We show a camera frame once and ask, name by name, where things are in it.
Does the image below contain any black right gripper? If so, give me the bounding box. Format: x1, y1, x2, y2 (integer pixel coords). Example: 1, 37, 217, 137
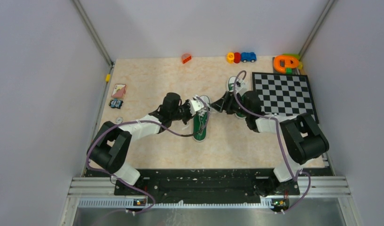
210, 91, 250, 117

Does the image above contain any black white chessboard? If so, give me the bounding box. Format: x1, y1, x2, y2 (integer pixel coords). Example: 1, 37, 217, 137
252, 72, 319, 123

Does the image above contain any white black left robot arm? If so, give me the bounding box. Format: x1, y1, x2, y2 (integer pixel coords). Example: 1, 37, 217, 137
86, 92, 209, 195

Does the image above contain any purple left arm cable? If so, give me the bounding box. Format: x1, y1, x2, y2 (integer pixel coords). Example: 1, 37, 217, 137
85, 96, 210, 216

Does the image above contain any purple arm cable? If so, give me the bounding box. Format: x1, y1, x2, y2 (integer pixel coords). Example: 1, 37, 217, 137
233, 70, 312, 214
85, 96, 210, 216

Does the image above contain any aluminium frame rail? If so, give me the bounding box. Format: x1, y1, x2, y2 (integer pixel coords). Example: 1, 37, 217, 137
61, 176, 361, 226

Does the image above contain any orange green ring toy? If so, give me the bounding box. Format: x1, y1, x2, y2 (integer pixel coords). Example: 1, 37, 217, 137
272, 54, 303, 74

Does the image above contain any yellow clip on frame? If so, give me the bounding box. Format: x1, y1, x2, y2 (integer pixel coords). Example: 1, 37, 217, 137
105, 74, 111, 83

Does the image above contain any pink tangram puzzle box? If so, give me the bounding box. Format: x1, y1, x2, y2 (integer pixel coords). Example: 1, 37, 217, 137
111, 84, 127, 99

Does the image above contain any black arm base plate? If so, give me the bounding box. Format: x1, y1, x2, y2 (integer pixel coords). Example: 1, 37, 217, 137
84, 168, 335, 207

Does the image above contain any blue toy car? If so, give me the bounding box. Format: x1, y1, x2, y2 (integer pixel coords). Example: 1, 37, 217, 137
240, 52, 257, 63

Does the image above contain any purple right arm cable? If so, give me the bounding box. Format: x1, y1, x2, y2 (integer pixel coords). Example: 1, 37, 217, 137
233, 70, 312, 214

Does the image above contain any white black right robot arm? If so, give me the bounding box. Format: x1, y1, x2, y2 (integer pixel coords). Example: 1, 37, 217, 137
210, 91, 329, 194

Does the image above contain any yellow toy block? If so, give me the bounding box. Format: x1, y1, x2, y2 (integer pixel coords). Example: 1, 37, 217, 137
226, 52, 235, 64

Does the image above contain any red toy block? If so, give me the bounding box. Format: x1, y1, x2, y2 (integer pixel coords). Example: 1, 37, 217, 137
234, 52, 241, 64

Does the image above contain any small round white disc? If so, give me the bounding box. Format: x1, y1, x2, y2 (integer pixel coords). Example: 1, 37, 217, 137
115, 117, 123, 124

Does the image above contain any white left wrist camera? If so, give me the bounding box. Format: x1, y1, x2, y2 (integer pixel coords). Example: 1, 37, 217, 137
189, 95, 207, 115

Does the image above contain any green canvas sneaker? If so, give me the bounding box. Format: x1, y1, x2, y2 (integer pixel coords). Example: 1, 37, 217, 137
181, 95, 210, 142
227, 76, 246, 120

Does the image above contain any orange toy brick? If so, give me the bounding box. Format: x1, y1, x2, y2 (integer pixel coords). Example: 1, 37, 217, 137
181, 53, 192, 64

